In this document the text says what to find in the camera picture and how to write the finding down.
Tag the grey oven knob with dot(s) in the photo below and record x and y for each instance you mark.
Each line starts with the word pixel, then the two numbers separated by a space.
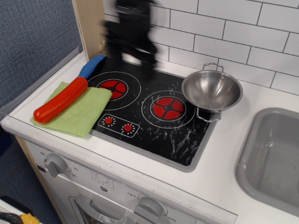
pixel 149 209

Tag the red and blue spatula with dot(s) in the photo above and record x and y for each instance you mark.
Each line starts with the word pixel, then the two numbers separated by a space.
pixel 68 95

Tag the grey sink basin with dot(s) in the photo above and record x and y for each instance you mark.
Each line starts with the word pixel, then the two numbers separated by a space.
pixel 268 168

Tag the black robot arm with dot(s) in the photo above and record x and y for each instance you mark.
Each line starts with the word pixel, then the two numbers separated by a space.
pixel 133 9

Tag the small stainless steel pan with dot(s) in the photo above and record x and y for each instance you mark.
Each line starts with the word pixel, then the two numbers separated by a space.
pixel 211 91

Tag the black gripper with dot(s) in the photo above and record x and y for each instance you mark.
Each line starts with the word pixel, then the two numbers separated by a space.
pixel 131 37

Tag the green cloth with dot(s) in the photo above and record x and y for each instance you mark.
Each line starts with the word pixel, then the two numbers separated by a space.
pixel 79 118

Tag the grey timer knob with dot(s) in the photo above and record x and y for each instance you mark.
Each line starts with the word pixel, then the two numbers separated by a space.
pixel 55 164

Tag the black toy stove top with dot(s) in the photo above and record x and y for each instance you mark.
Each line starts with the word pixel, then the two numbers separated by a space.
pixel 148 114

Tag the beige wooden post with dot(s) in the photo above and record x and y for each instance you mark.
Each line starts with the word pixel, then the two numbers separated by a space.
pixel 90 20

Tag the white toy oven front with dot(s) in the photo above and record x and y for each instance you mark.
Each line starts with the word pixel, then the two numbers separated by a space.
pixel 84 196

